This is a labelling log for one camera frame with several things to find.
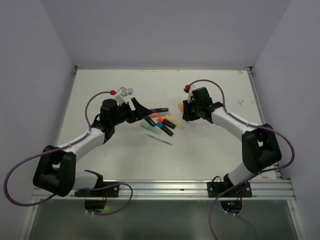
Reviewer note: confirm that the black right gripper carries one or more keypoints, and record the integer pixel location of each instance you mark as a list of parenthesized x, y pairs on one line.
[(187, 115)]

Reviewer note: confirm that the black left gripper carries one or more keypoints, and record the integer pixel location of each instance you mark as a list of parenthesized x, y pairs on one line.
[(140, 112)]

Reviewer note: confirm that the pastel peach highlighter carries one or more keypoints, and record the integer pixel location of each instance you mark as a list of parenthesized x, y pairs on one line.
[(181, 108)]

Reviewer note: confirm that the pastel purple cap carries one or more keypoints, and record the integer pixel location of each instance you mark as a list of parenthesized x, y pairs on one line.
[(130, 91)]

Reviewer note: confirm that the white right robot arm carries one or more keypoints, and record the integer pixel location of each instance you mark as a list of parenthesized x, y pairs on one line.
[(260, 148)]

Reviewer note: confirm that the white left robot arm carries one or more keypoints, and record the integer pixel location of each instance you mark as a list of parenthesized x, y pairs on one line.
[(56, 169)]

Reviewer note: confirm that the thin grey pen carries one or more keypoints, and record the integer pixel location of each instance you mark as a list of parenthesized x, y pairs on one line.
[(159, 139)]

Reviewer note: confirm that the pink cap black highlighter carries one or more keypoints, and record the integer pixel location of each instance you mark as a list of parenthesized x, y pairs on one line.
[(150, 121)]

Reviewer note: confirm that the pastel orange highlighter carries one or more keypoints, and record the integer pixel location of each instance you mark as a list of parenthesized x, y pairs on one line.
[(157, 114)]

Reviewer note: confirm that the purple cap black highlighter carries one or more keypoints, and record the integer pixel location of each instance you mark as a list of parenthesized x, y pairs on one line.
[(159, 110)]

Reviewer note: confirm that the pastel yellow highlighter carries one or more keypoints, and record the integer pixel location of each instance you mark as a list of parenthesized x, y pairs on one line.
[(175, 122)]

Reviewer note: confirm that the pastel green highlighter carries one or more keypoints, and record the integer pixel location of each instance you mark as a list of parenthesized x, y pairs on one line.
[(150, 128)]

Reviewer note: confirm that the orange cap black highlighter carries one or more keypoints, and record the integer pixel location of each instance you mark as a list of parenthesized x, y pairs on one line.
[(166, 122)]

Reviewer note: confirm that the blue cap black highlighter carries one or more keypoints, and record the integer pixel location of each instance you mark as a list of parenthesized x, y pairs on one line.
[(164, 128)]

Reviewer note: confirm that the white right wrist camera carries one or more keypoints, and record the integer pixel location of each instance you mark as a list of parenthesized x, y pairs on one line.
[(189, 90)]

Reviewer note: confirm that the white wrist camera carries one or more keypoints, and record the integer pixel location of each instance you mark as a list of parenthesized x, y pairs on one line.
[(189, 90), (120, 97)]

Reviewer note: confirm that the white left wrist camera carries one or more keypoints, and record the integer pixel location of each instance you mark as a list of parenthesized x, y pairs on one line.
[(120, 97)]

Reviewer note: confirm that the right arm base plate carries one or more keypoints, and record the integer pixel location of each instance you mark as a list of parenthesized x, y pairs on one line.
[(219, 185)]

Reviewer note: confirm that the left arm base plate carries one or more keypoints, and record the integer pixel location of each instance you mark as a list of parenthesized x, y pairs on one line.
[(96, 200)]

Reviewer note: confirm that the aluminium front rail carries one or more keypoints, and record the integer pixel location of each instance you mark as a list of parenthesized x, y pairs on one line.
[(265, 189)]

